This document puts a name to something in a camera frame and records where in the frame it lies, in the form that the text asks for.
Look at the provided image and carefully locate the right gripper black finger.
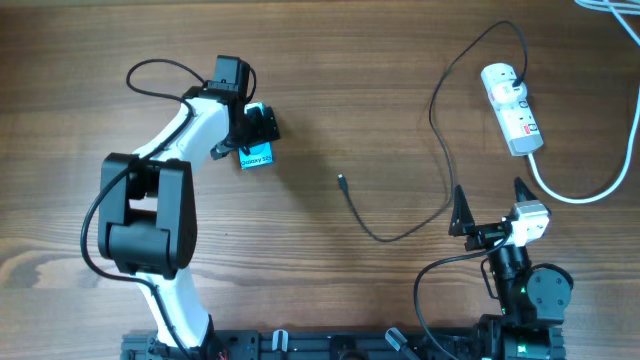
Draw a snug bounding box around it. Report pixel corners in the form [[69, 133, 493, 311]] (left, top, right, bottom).
[[514, 177, 538, 202], [448, 184, 475, 236]]

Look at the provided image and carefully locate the blue Galaxy smartphone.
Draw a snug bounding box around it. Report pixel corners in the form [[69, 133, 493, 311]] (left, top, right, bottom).
[[238, 102, 275, 170]]

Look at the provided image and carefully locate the black charger cable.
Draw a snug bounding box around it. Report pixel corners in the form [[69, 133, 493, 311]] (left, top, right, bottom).
[[337, 20, 529, 244]]

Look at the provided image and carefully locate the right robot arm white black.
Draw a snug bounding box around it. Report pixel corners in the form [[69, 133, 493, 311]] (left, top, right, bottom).
[[449, 178, 574, 360]]

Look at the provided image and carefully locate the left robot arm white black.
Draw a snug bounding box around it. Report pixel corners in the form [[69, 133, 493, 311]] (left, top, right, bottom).
[[80, 55, 280, 359]]

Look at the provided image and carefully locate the white charger plug adapter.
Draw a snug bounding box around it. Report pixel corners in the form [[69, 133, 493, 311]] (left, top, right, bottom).
[[488, 81, 527, 106]]

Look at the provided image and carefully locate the white power strip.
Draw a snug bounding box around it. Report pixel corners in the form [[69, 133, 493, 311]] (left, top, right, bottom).
[[481, 63, 543, 156]]

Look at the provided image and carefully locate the white power strip cord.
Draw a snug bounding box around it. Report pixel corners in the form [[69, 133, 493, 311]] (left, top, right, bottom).
[[526, 84, 640, 205]]

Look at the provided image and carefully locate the white cables top corner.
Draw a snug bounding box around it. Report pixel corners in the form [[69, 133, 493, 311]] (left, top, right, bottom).
[[573, 0, 640, 46]]

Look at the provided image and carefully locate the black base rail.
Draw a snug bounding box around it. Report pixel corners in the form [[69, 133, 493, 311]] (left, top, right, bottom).
[[120, 327, 568, 360]]

